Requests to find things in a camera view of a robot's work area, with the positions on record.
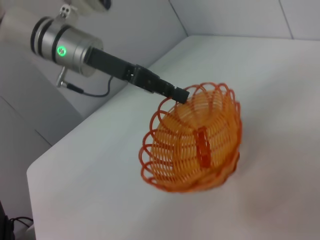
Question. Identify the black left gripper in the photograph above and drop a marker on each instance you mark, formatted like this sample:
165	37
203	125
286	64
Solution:
117	67

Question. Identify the black floor equipment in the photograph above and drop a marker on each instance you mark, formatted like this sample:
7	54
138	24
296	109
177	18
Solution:
3	222

